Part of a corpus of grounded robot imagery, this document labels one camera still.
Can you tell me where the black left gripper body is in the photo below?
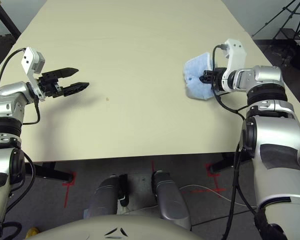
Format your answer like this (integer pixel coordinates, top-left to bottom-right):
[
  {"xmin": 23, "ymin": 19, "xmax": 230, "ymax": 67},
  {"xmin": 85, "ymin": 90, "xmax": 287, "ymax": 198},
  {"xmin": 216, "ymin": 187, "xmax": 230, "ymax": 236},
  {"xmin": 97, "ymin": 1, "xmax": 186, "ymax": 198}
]
[{"xmin": 38, "ymin": 71, "xmax": 65, "ymax": 99}]

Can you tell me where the black tripod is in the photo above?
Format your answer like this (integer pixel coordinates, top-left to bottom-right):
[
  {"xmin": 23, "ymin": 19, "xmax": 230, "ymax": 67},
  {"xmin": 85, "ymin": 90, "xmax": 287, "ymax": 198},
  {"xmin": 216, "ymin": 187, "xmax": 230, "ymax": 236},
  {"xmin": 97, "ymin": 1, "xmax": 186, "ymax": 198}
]
[{"xmin": 252, "ymin": 0, "xmax": 300, "ymax": 41}]

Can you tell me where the grey robot leg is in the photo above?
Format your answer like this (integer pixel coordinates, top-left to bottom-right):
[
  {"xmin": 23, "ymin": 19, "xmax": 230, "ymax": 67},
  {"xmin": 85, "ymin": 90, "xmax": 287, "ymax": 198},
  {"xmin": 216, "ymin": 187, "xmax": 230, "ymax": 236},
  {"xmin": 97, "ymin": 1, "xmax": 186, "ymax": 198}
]
[
  {"xmin": 151, "ymin": 170, "xmax": 192, "ymax": 230},
  {"xmin": 86, "ymin": 174, "xmax": 130, "ymax": 218}
]

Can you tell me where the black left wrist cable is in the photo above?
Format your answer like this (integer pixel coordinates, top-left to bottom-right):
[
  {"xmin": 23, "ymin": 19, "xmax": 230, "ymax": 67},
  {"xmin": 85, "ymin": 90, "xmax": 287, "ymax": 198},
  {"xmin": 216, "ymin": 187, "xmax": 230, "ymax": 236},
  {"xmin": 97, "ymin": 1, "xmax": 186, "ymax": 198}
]
[{"xmin": 0, "ymin": 47, "xmax": 41, "ymax": 126}]

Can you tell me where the white floor cable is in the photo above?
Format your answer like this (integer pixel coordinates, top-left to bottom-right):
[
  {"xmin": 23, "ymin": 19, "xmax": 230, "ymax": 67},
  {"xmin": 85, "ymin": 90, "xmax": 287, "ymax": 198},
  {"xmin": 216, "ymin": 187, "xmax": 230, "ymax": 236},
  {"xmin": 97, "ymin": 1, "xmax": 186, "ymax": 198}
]
[{"xmin": 179, "ymin": 184, "xmax": 256, "ymax": 208}]

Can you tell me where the black table foot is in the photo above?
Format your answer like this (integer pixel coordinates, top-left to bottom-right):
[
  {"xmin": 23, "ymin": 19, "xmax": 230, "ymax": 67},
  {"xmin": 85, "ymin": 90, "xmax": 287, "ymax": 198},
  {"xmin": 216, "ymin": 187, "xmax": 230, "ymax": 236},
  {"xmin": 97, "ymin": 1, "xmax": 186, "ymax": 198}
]
[
  {"xmin": 209, "ymin": 151, "xmax": 253, "ymax": 174},
  {"xmin": 24, "ymin": 161, "xmax": 75, "ymax": 182}
]

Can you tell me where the black right shoulder cable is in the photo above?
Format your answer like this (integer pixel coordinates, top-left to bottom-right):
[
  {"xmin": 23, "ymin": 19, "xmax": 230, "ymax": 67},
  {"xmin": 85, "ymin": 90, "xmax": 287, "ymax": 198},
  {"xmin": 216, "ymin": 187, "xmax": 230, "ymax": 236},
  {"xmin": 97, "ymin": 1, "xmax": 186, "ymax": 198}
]
[{"xmin": 222, "ymin": 142, "xmax": 260, "ymax": 240}]

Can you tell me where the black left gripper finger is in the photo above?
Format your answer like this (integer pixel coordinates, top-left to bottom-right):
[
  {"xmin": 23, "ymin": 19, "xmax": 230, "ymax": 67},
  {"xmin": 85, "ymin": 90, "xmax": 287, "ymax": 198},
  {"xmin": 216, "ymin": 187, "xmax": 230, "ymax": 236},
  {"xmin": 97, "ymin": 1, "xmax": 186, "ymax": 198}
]
[
  {"xmin": 62, "ymin": 81, "xmax": 90, "ymax": 98},
  {"xmin": 55, "ymin": 67, "xmax": 79, "ymax": 79}
]

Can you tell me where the yellow floor object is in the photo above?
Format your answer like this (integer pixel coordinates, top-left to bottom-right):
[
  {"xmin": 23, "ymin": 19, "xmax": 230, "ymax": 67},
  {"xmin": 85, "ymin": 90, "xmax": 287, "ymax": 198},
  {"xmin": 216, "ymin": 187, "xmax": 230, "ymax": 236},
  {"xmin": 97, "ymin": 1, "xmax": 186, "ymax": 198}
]
[{"xmin": 26, "ymin": 227, "xmax": 41, "ymax": 238}]

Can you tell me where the black shoulder cable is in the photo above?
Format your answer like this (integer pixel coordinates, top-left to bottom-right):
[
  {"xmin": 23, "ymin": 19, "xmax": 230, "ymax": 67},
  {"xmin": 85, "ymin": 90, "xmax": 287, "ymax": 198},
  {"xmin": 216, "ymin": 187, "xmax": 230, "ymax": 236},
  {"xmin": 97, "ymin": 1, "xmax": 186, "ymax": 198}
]
[
  {"xmin": 222, "ymin": 142, "xmax": 260, "ymax": 240},
  {"xmin": 0, "ymin": 151, "xmax": 37, "ymax": 240}
]

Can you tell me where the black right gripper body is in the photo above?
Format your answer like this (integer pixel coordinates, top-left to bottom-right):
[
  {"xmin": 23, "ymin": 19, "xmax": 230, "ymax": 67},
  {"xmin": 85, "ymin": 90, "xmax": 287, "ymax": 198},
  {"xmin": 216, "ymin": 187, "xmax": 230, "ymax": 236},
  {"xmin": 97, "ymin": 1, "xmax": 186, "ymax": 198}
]
[{"xmin": 210, "ymin": 67, "xmax": 226, "ymax": 92}]

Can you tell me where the grey robot torso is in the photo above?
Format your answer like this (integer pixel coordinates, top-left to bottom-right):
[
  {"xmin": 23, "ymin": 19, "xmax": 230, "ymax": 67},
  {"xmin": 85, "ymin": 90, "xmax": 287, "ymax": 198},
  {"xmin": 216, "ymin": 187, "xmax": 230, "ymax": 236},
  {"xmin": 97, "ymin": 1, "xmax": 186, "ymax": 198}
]
[{"xmin": 24, "ymin": 214, "xmax": 203, "ymax": 240}]

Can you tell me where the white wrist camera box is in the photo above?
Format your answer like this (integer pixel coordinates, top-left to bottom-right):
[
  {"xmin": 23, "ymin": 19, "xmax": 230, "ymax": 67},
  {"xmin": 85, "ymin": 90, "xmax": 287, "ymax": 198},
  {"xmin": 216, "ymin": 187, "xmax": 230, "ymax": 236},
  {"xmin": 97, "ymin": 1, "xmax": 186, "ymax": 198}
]
[
  {"xmin": 221, "ymin": 38, "xmax": 248, "ymax": 93},
  {"xmin": 21, "ymin": 46, "xmax": 46, "ymax": 102}
]

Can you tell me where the grey right robot leg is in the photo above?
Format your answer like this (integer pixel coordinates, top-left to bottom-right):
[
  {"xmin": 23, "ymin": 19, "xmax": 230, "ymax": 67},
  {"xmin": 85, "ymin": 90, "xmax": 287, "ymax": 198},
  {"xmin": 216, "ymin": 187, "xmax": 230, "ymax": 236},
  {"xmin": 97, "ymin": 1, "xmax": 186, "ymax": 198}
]
[{"xmin": 151, "ymin": 170, "xmax": 192, "ymax": 230}]

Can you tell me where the grey left robot leg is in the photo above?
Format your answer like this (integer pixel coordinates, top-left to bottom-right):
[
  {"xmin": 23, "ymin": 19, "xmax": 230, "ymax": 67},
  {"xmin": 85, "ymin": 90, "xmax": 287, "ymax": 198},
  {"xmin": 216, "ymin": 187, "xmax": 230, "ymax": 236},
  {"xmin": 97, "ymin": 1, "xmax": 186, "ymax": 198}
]
[{"xmin": 86, "ymin": 174, "xmax": 130, "ymax": 218}]

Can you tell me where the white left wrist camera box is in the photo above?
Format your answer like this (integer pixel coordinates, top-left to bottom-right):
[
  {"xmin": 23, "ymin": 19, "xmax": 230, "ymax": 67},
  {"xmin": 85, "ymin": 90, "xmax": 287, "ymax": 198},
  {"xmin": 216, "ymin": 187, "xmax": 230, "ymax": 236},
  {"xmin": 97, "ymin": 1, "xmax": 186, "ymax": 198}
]
[{"xmin": 21, "ymin": 46, "xmax": 46, "ymax": 102}]

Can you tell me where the light blue rag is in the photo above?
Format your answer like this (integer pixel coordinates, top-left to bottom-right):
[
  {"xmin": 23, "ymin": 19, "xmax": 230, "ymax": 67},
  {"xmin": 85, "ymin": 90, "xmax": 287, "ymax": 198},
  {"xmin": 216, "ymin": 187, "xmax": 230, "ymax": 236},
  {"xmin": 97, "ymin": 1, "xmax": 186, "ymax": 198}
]
[{"xmin": 182, "ymin": 51, "xmax": 216, "ymax": 101}]

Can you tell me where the black left shoulder cable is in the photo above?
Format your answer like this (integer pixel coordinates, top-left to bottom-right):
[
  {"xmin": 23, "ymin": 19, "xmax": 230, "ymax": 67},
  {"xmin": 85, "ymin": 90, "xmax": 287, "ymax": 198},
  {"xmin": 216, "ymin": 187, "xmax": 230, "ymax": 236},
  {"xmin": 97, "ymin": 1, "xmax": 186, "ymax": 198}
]
[{"xmin": 0, "ymin": 151, "xmax": 37, "ymax": 240}]

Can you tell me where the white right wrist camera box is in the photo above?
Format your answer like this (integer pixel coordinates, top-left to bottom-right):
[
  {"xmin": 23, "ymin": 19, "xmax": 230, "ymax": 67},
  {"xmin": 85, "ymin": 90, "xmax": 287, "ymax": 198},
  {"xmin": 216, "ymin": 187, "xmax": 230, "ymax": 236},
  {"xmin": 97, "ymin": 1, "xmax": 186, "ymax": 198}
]
[{"xmin": 221, "ymin": 38, "xmax": 248, "ymax": 93}]

